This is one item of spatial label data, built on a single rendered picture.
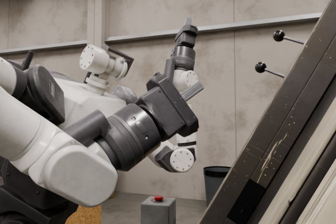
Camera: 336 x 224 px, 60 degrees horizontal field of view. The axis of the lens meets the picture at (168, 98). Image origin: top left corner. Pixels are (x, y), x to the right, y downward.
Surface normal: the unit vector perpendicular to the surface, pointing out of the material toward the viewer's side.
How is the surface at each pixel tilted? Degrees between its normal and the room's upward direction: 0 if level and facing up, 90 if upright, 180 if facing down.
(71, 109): 84
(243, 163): 90
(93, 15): 90
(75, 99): 47
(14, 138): 109
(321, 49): 90
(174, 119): 76
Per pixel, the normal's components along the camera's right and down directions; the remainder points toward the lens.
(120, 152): -0.12, 0.33
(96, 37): -0.36, -0.07
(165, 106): 0.37, -0.30
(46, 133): 0.22, -0.57
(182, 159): 0.07, -0.07
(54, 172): 0.63, 0.21
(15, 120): 0.81, -0.13
